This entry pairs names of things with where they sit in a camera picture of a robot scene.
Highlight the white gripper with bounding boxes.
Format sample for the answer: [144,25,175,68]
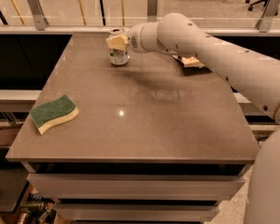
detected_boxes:
[106,22,160,53]

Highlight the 7up soda can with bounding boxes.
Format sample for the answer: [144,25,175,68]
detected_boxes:
[107,28,129,66]

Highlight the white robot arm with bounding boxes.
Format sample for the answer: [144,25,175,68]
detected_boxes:
[106,13,280,224]

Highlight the green and yellow sponge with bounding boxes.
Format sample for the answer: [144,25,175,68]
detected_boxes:
[30,95,78,134]

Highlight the brown chip bag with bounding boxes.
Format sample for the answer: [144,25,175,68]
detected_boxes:
[173,55,205,68]

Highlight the upper grey drawer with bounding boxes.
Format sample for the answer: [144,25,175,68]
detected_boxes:
[27,174,245,201]

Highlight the grey drawer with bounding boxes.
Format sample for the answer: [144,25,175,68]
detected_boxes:
[57,203,219,222]
[27,174,245,201]

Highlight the lower grey drawer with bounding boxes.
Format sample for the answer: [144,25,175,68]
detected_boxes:
[57,203,219,222]

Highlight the cans in box below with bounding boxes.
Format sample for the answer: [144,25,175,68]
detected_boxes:
[16,193,56,224]

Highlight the middle metal railing bracket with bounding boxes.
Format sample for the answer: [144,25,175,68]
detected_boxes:
[147,0,158,21]

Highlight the metal railing bracket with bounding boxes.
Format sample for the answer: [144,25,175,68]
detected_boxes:
[27,0,49,31]
[147,0,158,21]
[256,0,280,33]

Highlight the left metal railing bracket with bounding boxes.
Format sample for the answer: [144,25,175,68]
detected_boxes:
[27,0,49,31]

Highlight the right metal railing bracket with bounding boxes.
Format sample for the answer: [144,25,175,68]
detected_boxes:
[256,0,280,33]

